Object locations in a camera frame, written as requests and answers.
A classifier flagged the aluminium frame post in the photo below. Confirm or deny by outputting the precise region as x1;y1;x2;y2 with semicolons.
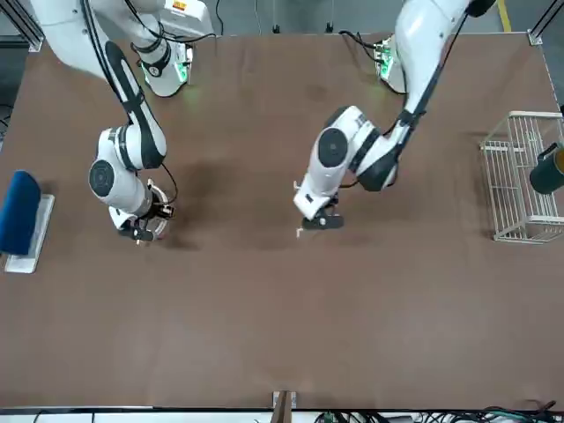
271;390;297;423

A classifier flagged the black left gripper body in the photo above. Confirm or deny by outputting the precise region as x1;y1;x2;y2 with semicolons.
316;196;342;218

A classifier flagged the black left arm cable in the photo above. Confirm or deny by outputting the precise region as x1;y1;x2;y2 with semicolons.
381;0;484;137

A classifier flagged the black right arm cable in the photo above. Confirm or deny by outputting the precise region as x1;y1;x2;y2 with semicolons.
80;0;180;208

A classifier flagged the black base cable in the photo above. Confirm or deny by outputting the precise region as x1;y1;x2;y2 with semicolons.
338;29;381;63

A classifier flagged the white wire basket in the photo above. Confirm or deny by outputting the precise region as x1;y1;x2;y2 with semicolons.
479;110;564;244

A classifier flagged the white box yellow label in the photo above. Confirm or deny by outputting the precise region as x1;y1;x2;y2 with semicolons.
161;0;216;40

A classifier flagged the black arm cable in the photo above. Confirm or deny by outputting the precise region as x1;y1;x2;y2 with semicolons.
381;0;484;137
80;0;180;208

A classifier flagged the dark green cylindrical cup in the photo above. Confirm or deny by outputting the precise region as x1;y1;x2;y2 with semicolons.
528;141;564;195

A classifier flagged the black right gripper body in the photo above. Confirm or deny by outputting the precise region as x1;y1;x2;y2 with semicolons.
133;204;163;229

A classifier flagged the green circuit board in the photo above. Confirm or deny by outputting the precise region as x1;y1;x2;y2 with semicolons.
373;37;396;83
175;42;194;85

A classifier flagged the blue rolled cloth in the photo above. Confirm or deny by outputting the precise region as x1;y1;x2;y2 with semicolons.
0;170;43;256

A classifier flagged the aluminium frame rail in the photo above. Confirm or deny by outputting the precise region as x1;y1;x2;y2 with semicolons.
0;0;45;53
527;0;550;46

